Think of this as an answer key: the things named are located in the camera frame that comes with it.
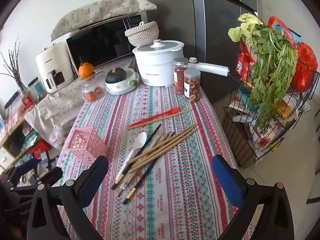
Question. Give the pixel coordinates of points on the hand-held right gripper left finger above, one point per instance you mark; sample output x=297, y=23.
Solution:
x=92, y=180

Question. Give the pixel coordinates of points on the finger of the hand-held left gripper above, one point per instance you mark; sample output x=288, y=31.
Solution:
x=26, y=165
x=52, y=176

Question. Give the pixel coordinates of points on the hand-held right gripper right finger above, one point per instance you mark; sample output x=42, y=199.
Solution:
x=227, y=182

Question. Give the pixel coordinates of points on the pink plastic basket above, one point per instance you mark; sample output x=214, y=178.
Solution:
x=87, y=143

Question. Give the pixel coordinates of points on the black chopstick with gold tip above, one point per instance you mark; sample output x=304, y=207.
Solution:
x=140, y=152
x=147, y=170

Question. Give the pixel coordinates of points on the bunch of wooden chopsticks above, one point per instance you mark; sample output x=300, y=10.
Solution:
x=160, y=150

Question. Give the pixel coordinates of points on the wooden shelf unit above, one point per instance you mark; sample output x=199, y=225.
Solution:
x=15, y=135

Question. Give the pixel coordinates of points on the clear plastic bag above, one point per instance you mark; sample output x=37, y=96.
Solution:
x=57, y=136

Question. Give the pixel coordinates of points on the striped patterned tablecloth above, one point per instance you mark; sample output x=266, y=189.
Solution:
x=180, y=192

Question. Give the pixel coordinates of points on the white plastic spoon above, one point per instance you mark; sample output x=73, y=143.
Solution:
x=140, y=140

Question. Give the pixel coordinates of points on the glass jar with red label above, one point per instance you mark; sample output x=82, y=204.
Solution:
x=28, y=101

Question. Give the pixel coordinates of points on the small floral tablecloth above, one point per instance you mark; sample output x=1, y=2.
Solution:
x=62, y=100

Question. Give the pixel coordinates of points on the glass jar with blue label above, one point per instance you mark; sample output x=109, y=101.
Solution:
x=38, y=88

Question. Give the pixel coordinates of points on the glass jar with small oranges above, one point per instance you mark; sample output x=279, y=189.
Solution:
x=92, y=91

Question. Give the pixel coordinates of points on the red plastic spoon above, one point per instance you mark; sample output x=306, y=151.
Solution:
x=172, y=111

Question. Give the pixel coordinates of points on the bare twigs in vase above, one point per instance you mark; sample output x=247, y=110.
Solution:
x=13, y=65

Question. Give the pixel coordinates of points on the jar of dried fruit slices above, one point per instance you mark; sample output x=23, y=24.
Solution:
x=192, y=86

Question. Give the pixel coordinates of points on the white air fryer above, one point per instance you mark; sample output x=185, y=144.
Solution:
x=53, y=65

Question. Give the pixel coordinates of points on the dark green pumpkin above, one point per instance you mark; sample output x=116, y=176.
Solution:
x=115, y=76

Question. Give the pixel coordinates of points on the orange fruit with stem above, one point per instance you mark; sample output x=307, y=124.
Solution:
x=85, y=69

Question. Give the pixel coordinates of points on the white cylindrical bottle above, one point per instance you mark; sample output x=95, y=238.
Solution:
x=212, y=68

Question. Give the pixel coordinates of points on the tall jar of red dried fruit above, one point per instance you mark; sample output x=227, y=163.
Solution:
x=180, y=76

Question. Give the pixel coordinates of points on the green celery bunch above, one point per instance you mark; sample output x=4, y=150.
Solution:
x=271, y=70

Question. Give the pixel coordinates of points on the red snack packet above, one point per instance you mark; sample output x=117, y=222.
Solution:
x=243, y=62

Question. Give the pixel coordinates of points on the white electric cooking pot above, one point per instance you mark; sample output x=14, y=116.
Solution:
x=158, y=62

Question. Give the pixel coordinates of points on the black microwave oven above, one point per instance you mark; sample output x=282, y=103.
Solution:
x=97, y=42

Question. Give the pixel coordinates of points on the red plastic bag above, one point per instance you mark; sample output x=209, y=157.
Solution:
x=303, y=65

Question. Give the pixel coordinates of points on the grey refrigerator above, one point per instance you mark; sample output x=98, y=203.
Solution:
x=212, y=30

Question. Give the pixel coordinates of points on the napa cabbage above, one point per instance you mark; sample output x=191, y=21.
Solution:
x=241, y=28

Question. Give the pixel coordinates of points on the woven basket with lid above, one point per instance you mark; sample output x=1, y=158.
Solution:
x=143, y=33

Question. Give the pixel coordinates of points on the floral cloth cover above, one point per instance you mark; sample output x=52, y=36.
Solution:
x=100, y=10

